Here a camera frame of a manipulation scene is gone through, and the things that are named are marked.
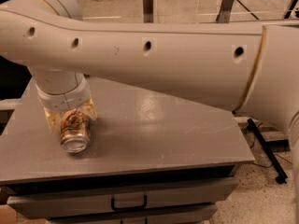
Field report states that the metal rail bracket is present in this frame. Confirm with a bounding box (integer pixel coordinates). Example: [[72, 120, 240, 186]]
[[143, 0, 154, 23], [216, 0, 234, 23]]

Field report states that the orange patterned soda can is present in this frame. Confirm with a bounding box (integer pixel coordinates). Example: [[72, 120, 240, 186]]
[[60, 109, 91, 153]]

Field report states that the middle metal rail bracket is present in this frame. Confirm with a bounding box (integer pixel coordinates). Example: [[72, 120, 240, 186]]
[[143, 0, 154, 23]]

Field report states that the grey drawer with black handle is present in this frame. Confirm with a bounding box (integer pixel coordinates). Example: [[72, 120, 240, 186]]
[[7, 176, 238, 219]]

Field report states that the right metal rail bracket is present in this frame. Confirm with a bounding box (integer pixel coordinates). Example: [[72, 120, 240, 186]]
[[216, 0, 234, 23]]

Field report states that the lower grey drawer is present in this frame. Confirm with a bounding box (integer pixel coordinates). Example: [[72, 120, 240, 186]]
[[47, 204, 217, 224]]

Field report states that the black floor stand bar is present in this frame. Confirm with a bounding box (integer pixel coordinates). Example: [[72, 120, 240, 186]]
[[247, 119, 288, 184]]

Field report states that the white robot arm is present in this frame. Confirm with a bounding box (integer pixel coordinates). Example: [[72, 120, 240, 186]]
[[0, 0, 299, 170]]

